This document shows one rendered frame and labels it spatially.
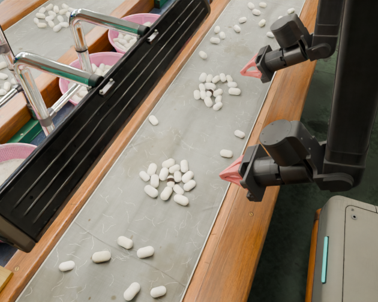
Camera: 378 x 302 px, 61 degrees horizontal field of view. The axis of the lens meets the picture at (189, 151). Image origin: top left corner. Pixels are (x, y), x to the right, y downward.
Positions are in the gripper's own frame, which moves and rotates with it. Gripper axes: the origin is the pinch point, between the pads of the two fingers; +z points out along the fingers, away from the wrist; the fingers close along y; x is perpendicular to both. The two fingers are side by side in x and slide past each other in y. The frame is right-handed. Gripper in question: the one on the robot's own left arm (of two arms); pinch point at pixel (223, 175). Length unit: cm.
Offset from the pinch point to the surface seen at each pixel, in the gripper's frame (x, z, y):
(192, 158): 1.9, 16.0, -9.5
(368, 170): 108, 8, -95
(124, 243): -2.4, 17.4, 19.1
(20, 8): -58, 81, -46
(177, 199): 1.7, 13.1, 4.4
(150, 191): -2.9, 18.1, 5.3
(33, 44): -45, 70, -32
